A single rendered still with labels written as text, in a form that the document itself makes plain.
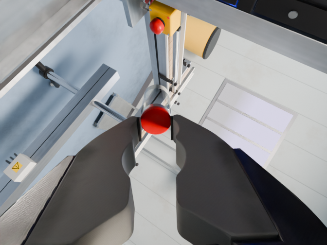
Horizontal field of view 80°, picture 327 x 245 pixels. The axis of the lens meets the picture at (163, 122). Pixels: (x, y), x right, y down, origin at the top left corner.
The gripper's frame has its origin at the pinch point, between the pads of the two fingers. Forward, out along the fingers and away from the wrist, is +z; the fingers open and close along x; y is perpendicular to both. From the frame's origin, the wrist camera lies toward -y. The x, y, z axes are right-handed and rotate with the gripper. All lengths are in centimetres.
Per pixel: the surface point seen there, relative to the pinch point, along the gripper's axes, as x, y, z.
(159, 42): 1, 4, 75
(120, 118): -25, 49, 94
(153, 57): -3, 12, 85
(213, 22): 13.1, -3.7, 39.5
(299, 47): 28.0, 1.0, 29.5
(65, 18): -17.8, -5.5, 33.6
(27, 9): -22.6, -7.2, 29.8
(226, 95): 94, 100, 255
